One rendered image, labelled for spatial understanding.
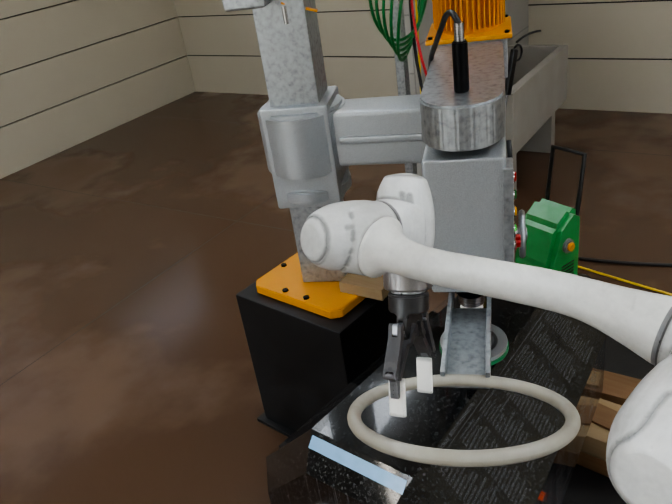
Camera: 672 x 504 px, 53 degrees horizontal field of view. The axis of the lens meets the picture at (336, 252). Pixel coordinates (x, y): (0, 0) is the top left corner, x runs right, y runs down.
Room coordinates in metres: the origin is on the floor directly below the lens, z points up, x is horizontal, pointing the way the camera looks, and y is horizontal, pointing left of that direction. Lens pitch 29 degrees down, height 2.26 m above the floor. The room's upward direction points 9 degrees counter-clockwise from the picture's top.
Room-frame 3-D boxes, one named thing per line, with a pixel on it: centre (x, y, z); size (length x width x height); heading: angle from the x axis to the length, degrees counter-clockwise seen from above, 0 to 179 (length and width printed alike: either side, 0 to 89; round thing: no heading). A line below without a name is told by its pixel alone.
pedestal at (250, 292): (2.56, 0.05, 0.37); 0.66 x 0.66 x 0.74; 46
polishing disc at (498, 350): (1.73, -0.39, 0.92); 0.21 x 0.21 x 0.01
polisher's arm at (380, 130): (2.50, -0.14, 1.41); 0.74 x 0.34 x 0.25; 72
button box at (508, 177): (1.63, -0.48, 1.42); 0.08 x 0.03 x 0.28; 164
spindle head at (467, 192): (1.80, -0.41, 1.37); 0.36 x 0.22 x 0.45; 164
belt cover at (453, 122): (2.06, -0.49, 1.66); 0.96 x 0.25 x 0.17; 164
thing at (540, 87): (5.09, -1.48, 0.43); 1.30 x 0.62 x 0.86; 143
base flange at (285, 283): (2.56, 0.05, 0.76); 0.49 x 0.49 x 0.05; 46
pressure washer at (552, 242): (3.20, -1.17, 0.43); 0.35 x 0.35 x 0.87; 31
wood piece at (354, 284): (2.35, -0.10, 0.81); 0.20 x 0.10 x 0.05; 54
